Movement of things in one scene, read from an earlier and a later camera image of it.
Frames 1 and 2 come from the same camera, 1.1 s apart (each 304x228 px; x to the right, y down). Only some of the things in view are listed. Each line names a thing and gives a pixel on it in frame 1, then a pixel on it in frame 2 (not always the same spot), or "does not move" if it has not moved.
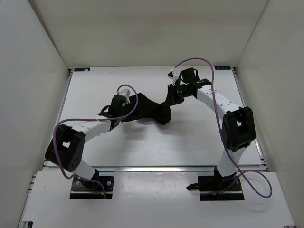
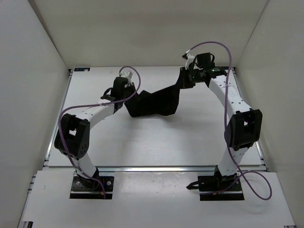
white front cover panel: (155, 199) does not move
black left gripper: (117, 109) to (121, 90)
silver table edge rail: (158, 169) does not move
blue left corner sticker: (81, 69) does not move
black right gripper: (171, 97) to (184, 74)
